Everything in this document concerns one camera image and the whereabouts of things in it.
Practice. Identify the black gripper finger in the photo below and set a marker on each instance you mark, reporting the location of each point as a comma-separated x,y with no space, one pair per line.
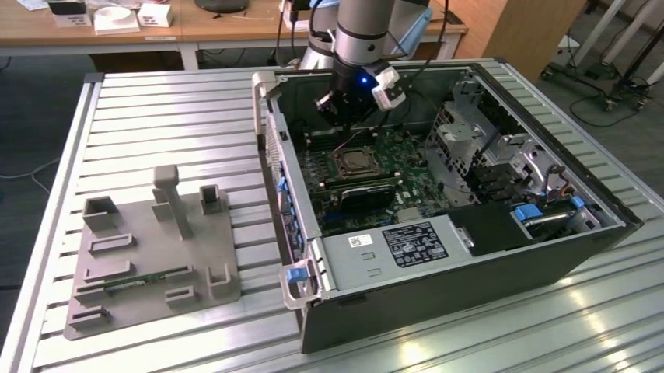
324,103
364,117

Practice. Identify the thin metal locking lever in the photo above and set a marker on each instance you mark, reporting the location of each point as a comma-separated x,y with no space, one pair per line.
351,141

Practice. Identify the silver CPU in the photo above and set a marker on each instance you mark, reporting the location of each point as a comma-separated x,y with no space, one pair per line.
359,163

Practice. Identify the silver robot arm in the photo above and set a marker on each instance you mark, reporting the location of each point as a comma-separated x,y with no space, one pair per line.
361,35

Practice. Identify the CPU socket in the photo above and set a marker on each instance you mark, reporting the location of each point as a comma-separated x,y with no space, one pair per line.
383,174

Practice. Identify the green motherboard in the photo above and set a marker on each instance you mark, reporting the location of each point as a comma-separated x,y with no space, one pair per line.
415,182

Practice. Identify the black graphics card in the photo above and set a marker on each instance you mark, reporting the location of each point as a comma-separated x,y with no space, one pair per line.
365,199

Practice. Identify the metal drive cage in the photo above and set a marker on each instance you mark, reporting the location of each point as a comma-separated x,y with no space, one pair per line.
450,171

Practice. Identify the blue card retention clip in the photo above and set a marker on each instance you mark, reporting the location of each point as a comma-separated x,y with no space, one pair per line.
283,183

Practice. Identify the wooden desk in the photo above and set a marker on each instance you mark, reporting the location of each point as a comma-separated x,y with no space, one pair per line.
233,29
31,31

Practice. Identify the silver heatsink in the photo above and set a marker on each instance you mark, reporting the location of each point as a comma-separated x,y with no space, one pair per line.
409,213

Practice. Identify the black plastic drive bay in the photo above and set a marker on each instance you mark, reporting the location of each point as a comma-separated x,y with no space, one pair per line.
494,188

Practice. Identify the dark round object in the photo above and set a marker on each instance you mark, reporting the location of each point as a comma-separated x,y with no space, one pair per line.
221,4

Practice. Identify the black plastic shroud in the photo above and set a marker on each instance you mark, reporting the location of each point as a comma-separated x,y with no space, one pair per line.
488,229

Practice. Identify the wooden cabinet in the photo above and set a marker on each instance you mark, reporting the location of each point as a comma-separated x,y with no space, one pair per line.
535,35

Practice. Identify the silver power supply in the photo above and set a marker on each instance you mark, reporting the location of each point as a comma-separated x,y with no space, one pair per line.
353,268

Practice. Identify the white printed box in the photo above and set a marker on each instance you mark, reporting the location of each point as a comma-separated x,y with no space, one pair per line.
156,17

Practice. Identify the blue plastic drive latch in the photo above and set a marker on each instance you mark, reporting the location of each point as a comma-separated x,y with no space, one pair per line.
527,214

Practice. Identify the wheeled equipment stand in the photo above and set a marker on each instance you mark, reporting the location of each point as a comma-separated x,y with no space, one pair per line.
568,48

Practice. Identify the blue case release latch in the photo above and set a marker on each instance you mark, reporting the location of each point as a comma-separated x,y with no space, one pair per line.
296,276

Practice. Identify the silver metal tube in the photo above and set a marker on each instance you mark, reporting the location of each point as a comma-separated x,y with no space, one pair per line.
550,220

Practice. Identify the white block round hollow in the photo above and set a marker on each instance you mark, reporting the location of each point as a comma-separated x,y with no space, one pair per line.
117,27

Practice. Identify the small blue clip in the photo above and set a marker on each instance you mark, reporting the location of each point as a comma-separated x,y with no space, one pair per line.
578,203

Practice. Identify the grey parts rack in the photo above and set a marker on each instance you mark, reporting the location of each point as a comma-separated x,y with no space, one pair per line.
156,252

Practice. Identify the black PC case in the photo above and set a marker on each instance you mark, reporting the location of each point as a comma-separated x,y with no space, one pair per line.
441,307

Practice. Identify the white box black top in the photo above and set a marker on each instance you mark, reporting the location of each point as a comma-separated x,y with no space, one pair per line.
70,19

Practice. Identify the green RAM stick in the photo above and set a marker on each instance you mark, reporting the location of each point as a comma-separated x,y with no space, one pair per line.
150,278

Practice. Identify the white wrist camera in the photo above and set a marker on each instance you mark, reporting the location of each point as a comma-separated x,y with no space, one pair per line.
389,88

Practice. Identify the silver drive bracket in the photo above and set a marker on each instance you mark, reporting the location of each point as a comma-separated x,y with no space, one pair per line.
456,134

